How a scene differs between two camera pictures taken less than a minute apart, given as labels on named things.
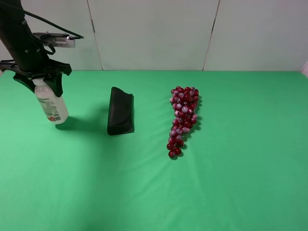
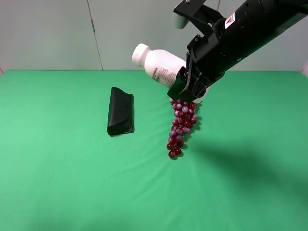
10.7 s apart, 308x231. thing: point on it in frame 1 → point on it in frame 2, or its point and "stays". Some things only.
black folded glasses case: (121, 116) stays
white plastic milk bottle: (53, 107) → (162, 65)
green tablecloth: (243, 167) stays
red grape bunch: (184, 100) stays
